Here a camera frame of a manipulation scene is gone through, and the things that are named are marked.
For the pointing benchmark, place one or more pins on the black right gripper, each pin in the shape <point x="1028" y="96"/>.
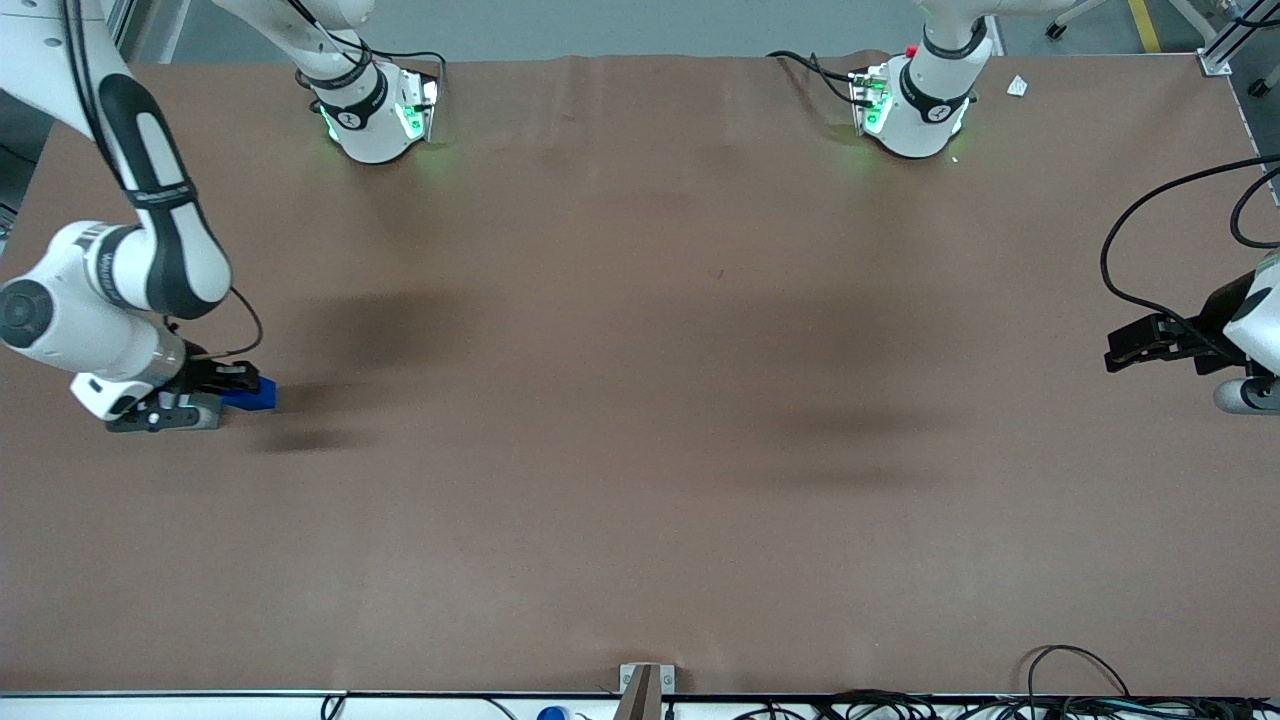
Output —
<point x="207" y="374"/>

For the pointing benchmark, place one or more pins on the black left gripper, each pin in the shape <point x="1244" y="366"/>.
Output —
<point x="1205" y="334"/>

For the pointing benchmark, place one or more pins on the blue plastic block part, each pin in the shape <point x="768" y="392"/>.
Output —
<point x="255" y="400"/>

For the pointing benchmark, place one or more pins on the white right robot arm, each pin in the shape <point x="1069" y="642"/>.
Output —
<point x="170" y="250"/>

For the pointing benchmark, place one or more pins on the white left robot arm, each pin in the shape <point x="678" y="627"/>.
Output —
<point x="930" y="105"/>

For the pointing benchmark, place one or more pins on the small white paper scrap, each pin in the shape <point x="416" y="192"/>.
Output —
<point x="1017" y="86"/>

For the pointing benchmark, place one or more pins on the chair leg with caster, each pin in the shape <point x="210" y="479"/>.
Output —
<point x="1054" y="31"/>

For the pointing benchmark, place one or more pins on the brown table cover mat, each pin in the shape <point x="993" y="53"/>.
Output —
<point x="640" y="420"/>

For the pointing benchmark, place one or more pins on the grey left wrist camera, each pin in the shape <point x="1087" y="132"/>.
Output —
<point x="1245" y="396"/>

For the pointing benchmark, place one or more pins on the aluminium frame corner post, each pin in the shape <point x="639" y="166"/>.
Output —
<point x="1218" y="58"/>
<point x="125" y="15"/>

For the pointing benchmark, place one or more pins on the aluminium camera mount post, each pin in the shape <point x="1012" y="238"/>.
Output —
<point x="640" y="700"/>

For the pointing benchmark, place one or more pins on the grey metal bracket plate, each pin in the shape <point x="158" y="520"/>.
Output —
<point x="668" y="680"/>

